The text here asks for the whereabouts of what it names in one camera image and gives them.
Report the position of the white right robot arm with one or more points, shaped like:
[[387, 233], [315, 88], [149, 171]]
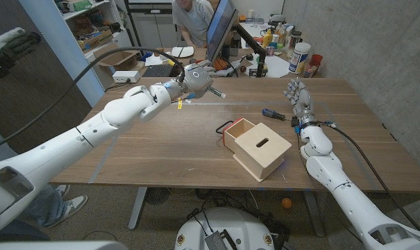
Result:
[[345, 191]]

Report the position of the black metal rack frame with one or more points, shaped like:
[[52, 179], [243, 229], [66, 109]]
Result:
[[133, 27]]

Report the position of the wooden drawer with red front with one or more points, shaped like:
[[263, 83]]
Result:
[[239, 128]]

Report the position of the red cup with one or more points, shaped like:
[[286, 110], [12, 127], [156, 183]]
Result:
[[316, 59]]

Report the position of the seated person in grey shirt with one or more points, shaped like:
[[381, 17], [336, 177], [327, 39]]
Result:
[[192, 17]]

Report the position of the black lidded jar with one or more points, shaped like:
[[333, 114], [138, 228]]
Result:
[[294, 41]]

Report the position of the white paper sheet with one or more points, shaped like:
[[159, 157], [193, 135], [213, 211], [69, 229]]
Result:
[[275, 66]]

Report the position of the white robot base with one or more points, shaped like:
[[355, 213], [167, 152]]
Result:
[[230, 222]]

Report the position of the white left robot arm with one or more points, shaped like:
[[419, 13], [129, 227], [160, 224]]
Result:
[[74, 142]]

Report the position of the black and white teleoperation glove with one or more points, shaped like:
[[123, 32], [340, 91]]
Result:
[[12, 50]]

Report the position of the dark laptop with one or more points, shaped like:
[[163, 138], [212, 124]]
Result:
[[157, 71]]

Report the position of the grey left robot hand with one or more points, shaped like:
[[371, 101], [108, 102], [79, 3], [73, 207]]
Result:
[[197, 81]]

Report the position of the tilted computer monitor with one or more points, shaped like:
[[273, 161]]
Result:
[[220, 27]]

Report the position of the orange ball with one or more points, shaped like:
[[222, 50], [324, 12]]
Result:
[[286, 203]]

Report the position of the orange basketball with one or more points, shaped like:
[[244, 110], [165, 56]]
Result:
[[221, 64]]

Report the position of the large white canister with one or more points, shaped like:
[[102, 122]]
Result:
[[298, 57]]

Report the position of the white plate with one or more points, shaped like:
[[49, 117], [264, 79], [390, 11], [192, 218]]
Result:
[[185, 52]]

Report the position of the open cardboard box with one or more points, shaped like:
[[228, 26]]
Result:
[[117, 59]]

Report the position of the wooden box with slot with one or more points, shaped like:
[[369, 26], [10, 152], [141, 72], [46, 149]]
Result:
[[261, 152]]

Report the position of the white power box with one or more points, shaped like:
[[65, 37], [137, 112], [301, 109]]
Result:
[[126, 76]]

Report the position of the yellow mustard bottle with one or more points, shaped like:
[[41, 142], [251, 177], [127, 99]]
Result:
[[267, 39]]

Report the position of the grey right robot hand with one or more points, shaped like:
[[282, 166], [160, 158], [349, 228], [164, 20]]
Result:
[[304, 102]]

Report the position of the grey table leg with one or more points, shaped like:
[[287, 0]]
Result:
[[137, 208], [313, 213]]

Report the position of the green whiteboard marker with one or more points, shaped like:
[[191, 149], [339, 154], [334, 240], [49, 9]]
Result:
[[217, 92]]

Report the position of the printed cardboard box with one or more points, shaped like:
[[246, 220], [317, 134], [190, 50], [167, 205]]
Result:
[[96, 40]]

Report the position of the white shelf unit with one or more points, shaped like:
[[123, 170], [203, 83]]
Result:
[[88, 9]]

